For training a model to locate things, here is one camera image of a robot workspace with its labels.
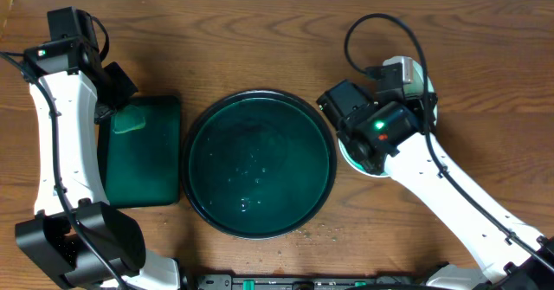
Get white plate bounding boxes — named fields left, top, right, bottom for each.
left=337, top=56, right=438, bottom=177

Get green sponge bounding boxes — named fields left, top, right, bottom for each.
left=113, top=105, right=146, bottom=134

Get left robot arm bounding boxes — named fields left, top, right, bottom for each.
left=15, top=7, right=182, bottom=289

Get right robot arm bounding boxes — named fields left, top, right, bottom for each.
left=317, top=57, right=553, bottom=289

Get round black tray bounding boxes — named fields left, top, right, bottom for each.
left=180, top=89, right=337, bottom=240

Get rectangular black tray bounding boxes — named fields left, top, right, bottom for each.
left=97, top=95, right=181, bottom=209

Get left black cable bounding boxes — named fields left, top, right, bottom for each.
left=0, top=15, right=131, bottom=290

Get black cable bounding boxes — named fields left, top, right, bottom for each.
left=0, top=15, right=131, bottom=290
left=344, top=12, right=554, bottom=276

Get right black cable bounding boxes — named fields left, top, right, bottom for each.
left=344, top=12, right=554, bottom=276

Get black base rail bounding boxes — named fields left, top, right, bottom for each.
left=190, top=274, right=423, bottom=290

